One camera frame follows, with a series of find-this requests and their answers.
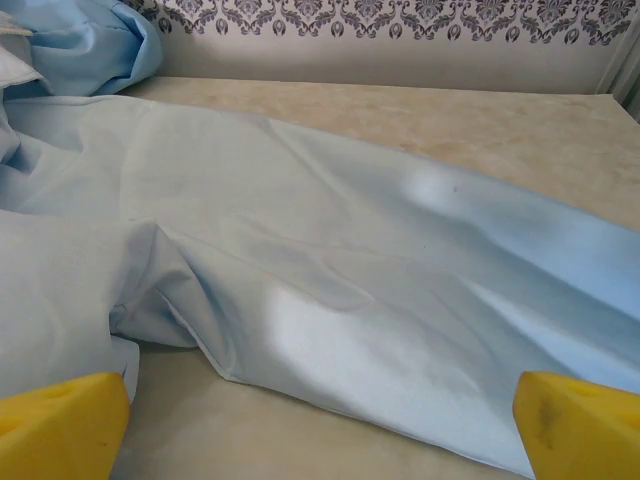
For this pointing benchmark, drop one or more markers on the light blue hooded jacket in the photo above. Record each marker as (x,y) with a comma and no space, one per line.
(300,250)

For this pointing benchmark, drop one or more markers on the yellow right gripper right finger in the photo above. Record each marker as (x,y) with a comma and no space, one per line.
(585,435)

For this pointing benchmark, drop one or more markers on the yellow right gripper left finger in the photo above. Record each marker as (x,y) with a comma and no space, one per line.
(55,430)

